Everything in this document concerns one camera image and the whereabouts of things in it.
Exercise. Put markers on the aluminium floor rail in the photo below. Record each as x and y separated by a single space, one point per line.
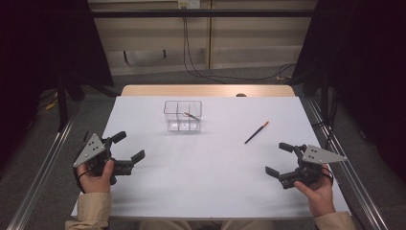
360 188
41 179

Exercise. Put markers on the clear plastic organizer box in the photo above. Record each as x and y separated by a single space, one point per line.
183 126

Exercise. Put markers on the white table sheet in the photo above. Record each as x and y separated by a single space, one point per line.
207 179

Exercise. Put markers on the small black floor object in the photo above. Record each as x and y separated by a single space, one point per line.
85 136

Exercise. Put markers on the dark round table grommet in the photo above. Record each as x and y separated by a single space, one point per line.
241 95

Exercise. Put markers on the person's left hand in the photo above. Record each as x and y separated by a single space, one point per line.
95 184

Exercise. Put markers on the black curtain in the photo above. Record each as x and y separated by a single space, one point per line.
38 48
367 64

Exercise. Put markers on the white wall outlet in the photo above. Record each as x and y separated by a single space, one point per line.
189 4

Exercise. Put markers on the black pencil orange end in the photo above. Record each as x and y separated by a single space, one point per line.
256 133
191 116

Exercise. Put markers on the yellow floor object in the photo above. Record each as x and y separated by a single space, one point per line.
51 105

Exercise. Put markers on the black metal stand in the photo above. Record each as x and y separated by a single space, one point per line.
324 96
62 102

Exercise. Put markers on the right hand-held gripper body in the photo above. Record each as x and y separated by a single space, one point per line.
308 171

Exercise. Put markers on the person's right hand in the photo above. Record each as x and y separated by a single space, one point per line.
320 196

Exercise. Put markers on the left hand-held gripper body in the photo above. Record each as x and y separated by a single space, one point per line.
99 159

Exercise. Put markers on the black horizontal bar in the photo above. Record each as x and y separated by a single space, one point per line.
201 13

